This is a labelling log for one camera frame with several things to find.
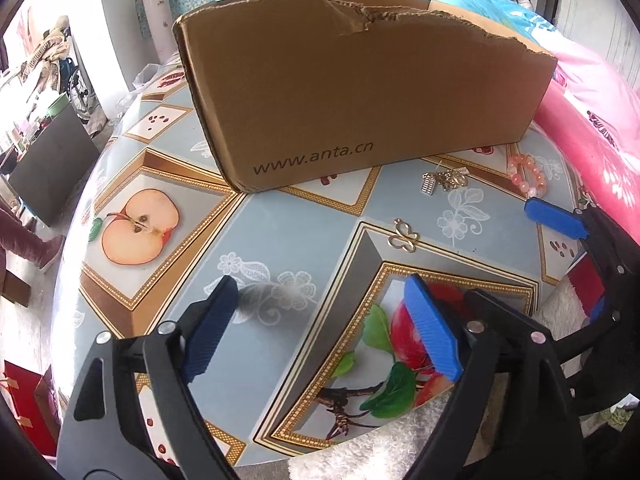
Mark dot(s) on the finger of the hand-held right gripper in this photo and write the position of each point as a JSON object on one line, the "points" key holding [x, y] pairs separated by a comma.
{"points": [[610, 350], [555, 219]]}

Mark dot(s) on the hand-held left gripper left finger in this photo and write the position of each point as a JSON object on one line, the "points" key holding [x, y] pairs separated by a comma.
{"points": [[210, 330]]}

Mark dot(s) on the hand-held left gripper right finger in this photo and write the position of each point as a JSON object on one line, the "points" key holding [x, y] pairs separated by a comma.
{"points": [[435, 335]]}

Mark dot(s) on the gold openwork charm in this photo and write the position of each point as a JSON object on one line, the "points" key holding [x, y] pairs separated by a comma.
{"points": [[402, 237]]}

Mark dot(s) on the brown cardboard box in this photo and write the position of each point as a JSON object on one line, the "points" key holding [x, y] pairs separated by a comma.
{"points": [[350, 90]]}

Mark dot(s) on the hot pink fleece blanket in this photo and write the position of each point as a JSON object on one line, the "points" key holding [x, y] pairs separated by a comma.
{"points": [[585, 155]]}

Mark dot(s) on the white fluffy cloth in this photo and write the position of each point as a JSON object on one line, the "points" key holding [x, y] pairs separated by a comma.
{"points": [[380, 450]]}

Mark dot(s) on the light pink patterned quilt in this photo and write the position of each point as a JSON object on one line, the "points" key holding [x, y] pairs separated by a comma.
{"points": [[600, 85]]}

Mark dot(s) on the red box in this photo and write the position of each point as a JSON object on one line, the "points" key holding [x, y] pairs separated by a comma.
{"points": [[27, 410]]}

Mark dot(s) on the white panelled wardrobe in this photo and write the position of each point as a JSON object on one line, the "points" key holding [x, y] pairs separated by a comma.
{"points": [[600, 5]]}

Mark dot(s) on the blue patterned quilt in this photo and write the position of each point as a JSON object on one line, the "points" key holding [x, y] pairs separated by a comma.
{"points": [[480, 7]]}

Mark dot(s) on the dark grey board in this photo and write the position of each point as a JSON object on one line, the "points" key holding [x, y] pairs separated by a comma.
{"points": [[55, 165]]}

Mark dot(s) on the clear plastic bag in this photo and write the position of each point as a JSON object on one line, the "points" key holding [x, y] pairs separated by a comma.
{"points": [[146, 76]]}

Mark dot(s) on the green basin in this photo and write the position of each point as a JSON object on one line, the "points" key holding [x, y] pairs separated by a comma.
{"points": [[56, 104]]}

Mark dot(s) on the wheelchair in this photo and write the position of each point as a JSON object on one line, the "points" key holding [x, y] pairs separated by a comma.
{"points": [[80, 85]]}

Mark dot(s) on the white paper roll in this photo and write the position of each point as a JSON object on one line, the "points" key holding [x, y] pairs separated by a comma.
{"points": [[160, 25]]}

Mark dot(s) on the pile of clothes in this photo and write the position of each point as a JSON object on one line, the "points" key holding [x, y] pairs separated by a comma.
{"points": [[47, 47]]}

